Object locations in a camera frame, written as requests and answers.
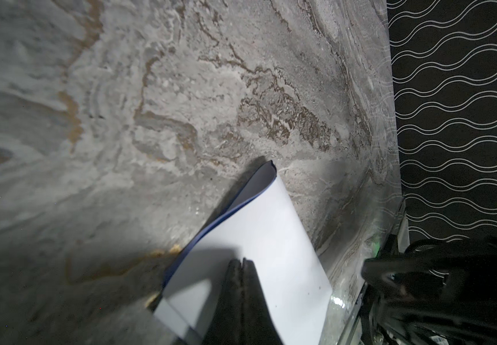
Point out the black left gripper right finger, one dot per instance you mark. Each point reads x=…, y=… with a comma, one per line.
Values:
x=257, y=326

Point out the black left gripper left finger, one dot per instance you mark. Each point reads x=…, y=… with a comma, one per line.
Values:
x=227, y=323

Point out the blue floral letter paper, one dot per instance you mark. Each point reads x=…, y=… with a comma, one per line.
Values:
x=260, y=225

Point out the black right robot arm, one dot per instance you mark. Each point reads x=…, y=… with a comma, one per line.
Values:
x=435, y=292

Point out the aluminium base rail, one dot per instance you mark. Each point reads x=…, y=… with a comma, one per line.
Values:
x=364, y=324

